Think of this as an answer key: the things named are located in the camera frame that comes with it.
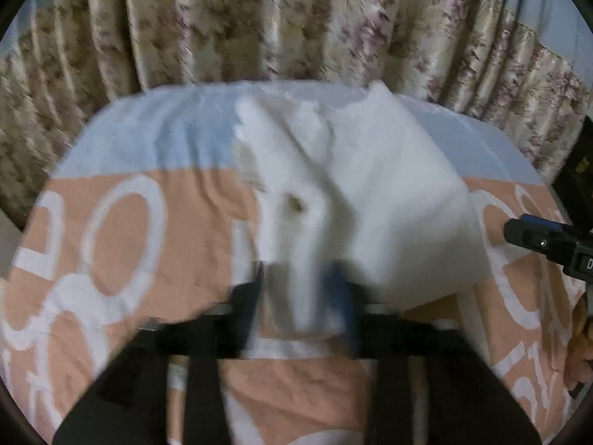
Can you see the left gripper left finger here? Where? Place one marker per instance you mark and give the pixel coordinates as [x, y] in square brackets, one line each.
[127, 404]

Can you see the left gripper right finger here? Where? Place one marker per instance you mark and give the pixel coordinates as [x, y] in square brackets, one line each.
[429, 385]

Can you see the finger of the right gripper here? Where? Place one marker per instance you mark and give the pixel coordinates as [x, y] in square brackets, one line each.
[517, 234]
[541, 225]

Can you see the white knit sweater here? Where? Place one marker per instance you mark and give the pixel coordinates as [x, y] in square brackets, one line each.
[362, 185]

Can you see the person's right hand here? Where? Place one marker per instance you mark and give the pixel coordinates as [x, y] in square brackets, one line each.
[578, 363]

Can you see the dark furniture at right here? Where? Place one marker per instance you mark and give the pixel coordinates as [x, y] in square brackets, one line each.
[573, 185]

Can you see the floral curtain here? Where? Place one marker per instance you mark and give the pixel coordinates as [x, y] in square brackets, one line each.
[523, 65]

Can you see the orange white patterned bed cover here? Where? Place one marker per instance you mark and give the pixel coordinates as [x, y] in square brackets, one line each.
[149, 215]

